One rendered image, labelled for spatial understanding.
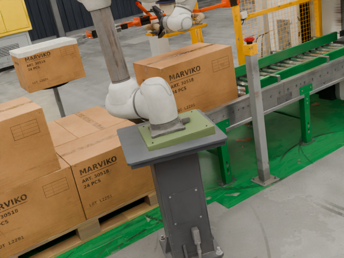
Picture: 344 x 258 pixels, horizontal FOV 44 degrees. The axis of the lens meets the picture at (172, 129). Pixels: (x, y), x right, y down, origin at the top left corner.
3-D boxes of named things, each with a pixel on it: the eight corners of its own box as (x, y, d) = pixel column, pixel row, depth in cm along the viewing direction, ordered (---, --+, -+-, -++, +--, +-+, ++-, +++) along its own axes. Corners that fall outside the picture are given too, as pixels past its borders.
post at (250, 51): (264, 176, 311) (250, 42, 274) (271, 179, 305) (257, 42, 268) (258, 179, 308) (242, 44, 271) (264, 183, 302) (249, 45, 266)
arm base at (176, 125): (193, 127, 213) (191, 116, 211) (151, 139, 212) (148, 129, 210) (187, 116, 230) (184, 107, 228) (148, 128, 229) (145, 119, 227)
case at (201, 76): (206, 90, 346) (198, 42, 332) (238, 98, 314) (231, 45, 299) (143, 113, 320) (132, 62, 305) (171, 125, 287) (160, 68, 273)
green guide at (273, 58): (328, 39, 430) (328, 30, 427) (337, 39, 422) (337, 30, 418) (203, 85, 360) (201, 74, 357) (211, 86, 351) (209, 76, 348)
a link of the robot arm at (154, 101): (170, 124, 208) (158, 82, 201) (140, 126, 218) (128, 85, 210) (184, 111, 221) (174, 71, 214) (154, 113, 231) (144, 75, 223)
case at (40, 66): (73, 71, 477) (64, 36, 462) (86, 76, 443) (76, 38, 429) (20, 87, 451) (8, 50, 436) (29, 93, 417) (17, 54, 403)
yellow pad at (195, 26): (198, 25, 302) (197, 18, 300) (207, 25, 294) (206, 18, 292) (159, 37, 287) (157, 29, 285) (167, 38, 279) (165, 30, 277)
